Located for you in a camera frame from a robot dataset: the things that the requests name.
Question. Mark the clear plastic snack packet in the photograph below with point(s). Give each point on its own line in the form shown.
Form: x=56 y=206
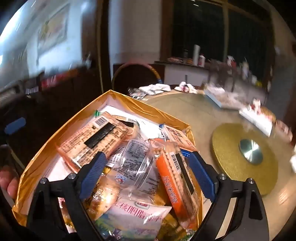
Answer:
x=136 y=162

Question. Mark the person's left hand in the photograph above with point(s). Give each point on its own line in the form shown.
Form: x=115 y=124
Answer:
x=8 y=183

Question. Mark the large peach snack packet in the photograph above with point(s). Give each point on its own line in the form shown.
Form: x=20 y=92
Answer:
x=92 y=136

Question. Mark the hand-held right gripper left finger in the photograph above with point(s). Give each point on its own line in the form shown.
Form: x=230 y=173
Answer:
x=92 y=177

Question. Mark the glass turntable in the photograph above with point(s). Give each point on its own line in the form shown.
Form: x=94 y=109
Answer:
x=189 y=111

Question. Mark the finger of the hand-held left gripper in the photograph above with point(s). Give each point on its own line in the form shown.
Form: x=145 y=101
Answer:
x=15 y=125

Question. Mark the gold cardboard box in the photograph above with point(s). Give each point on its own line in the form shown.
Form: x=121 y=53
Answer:
x=39 y=160

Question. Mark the orange cracker packet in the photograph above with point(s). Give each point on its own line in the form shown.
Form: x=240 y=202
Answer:
x=167 y=183

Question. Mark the patterned crumpled cloth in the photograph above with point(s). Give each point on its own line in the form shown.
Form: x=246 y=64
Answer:
x=186 y=87

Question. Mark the dark wooden chair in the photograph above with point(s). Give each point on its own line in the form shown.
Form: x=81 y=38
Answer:
x=134 y=74

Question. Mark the large dark window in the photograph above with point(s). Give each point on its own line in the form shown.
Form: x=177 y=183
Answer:
x=198 y=25

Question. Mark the small peach snack packet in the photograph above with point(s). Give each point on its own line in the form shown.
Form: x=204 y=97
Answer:
x=178 y=136

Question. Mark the gold round turntable base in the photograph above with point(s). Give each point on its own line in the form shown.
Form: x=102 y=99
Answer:
x=226 y=148

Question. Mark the long side counter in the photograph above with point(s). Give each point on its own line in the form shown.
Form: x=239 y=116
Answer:
x=180 y=73

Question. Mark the white paper roll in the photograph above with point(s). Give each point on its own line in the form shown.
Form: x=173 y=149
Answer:
x=196 y=54

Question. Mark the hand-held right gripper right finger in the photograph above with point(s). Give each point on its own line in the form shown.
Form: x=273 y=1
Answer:
x=203 y=178

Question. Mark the dark glass bottle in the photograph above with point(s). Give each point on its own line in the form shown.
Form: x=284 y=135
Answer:
x=185 y=53

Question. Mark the white pouch with blue print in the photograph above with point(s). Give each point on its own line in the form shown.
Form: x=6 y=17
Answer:
x=136 y=215

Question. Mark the white bottle with red label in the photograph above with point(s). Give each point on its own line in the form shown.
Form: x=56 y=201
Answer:
x=201 y=60

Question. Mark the white box with red items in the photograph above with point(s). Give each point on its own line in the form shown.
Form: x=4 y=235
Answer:
x=256 y=117

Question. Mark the white crumpled cloth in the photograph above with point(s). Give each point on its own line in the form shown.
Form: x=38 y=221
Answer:
x=155 y=88

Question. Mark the golden bread packet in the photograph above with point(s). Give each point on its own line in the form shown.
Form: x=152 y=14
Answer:
x=101 y=197

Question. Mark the spray bottle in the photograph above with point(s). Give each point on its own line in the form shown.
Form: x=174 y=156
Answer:
x=230 y=62

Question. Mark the blue-edged white tray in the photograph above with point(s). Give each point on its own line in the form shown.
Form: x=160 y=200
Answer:
x=217 y=98

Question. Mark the wall poster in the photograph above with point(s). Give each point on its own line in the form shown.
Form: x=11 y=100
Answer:
x=54 y=25

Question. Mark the clear plastic bag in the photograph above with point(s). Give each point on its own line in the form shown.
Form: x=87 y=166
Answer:
x=136 y=92

